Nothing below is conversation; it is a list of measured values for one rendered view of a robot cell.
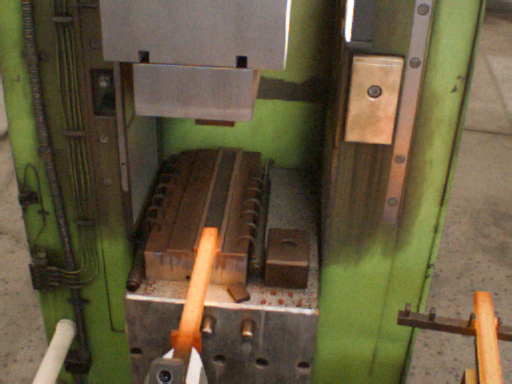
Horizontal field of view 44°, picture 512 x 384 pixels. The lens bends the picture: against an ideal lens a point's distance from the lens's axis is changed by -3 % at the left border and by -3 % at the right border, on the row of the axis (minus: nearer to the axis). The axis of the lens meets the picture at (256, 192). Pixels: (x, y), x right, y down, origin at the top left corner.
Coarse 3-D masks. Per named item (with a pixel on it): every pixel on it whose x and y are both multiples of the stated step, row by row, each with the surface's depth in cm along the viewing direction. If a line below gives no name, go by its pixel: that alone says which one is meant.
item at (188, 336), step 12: (204, 228) 129; (204, 240) 125; (216, 240) 127; (204, 252) 122; (204, 264) 119; (192, 276) 116; (204, 276) 116; (192, 288) 113; (204, 288) 113; (192, 300) 110; (204, 300) 112; (192, 312) 107; (180, 324) 104; (192, 324) 105; (180, 336) 101; (192, 336) 101; (180, 348) 99; (192, 348) 99
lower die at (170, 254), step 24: (192, 168) 153; (216, 168) 151; (240, 168) 153; (168, 192) 145; (192, 192) 144; (240, 192) 144; (168, 216) 137; (192, 216) 136; (168, 240) 130; (192, 240) 128; (240, 240) 129; (168, 264) 127; (192, 264) 127; (216, 264) 126; (240, 264) 126
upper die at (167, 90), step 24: (144, 72) 107; (168, 72) 106; (192, 72) 106; (216, 72) 106; (240, 72) 106; (144, 96) 109; (168, 96) 109; (192, 96) 108; (216, 96) 108; (240, 96) 108; (240, 120) 110
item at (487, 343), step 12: (480, 300) 119; (480, 312) 116; (492, 312) 116; (480, 324) 113; (492, 324) 113; (480, 336) 111; (492, 336) 111; (480, 348) 109; (492, 348) 108; (480, 360) 108; (492, 360) 106; (492, 372) 103
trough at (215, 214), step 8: (224, 152) 159; (232, 152) 159; (224, 160) 157; (232, 160) 157; (224, 168) 154; (232, 168) 154; (224, 176) 151; (216, 184) 147; (224, 184) 148; (216, 192) 145; (224, 192) 145; (216, 200) 142; (224, 200) 142; (216, 208) 139; (224, 208) 139; (208, 216) 136; (216, 216) 137; (208, 224) 134; (216, 224) 134; (216, 248) 127
